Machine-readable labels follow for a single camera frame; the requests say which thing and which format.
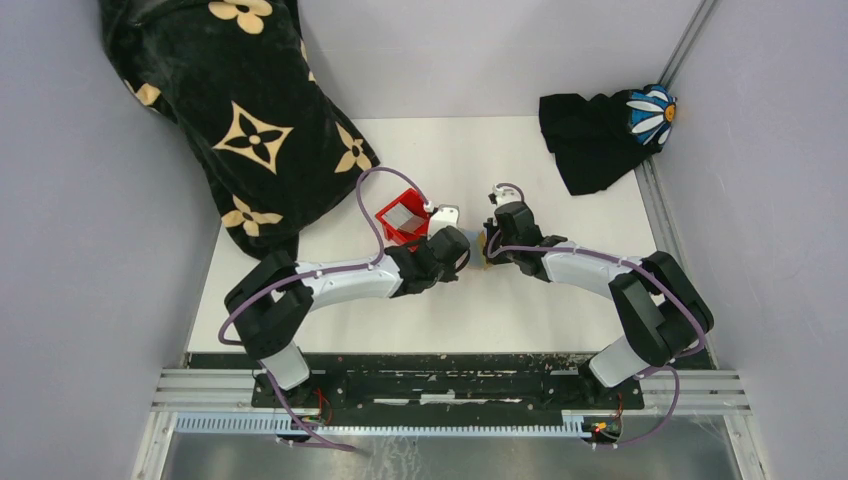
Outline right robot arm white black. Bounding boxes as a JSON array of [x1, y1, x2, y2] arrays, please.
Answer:
[[484, 201, 714, 408]]

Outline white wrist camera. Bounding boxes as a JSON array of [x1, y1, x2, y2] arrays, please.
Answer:
[[488, 185, 524, 208], [427, 205, 460, 239]]

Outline stack of credit cards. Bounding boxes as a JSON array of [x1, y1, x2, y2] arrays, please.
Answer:
[[383, 203, 427, 235]]

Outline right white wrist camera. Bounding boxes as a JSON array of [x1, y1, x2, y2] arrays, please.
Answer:
[[488, 185, 524, 208]]

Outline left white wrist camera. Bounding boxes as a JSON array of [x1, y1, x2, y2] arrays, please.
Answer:
[[427, 205, 460, 239]]

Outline black cloth with daisy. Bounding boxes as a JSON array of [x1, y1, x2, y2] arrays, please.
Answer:
[[538, 84, 677, 196]]

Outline slotted grey cable duct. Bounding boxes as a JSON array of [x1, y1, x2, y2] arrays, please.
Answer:
[[175, 412, 590, 439]]

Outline aluminium rail frame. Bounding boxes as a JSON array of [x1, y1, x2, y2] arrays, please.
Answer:
[[131, 0, 770, 480]]

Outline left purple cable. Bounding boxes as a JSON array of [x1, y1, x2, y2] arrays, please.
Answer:
[[217, 165, 435, 455]]

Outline red plastic bin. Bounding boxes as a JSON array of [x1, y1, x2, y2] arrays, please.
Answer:
[[375, 188, 429, 245]]

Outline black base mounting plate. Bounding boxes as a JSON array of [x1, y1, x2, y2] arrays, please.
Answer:
[[250, 352, 713, 429]]

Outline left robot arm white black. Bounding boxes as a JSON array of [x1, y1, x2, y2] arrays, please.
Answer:
[[222, 226, 471, 407]]

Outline black blanket with beige flowers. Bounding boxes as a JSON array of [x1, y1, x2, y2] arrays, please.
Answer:
[[98, 0, 379, 259]]

